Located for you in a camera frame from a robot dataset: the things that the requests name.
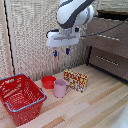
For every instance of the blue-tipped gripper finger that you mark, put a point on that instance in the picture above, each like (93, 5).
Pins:
(55, 52)
(67, 51)

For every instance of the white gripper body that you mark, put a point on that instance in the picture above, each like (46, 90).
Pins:
(62, 38)

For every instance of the yellow red cereal snack box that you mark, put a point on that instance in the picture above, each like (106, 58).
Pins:
(76, 80)

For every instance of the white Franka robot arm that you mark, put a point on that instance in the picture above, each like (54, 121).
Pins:
(71, 12)

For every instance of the brown drawer cabinet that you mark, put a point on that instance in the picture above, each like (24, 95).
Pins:
(110, 43)

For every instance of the red plastic bowl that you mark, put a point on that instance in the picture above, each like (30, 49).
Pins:
(48, 82)

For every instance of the pink plastic mug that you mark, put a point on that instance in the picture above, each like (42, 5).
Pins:
(60, 88)

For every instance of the red shopping basket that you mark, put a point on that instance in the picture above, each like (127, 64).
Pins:
(20, 98)

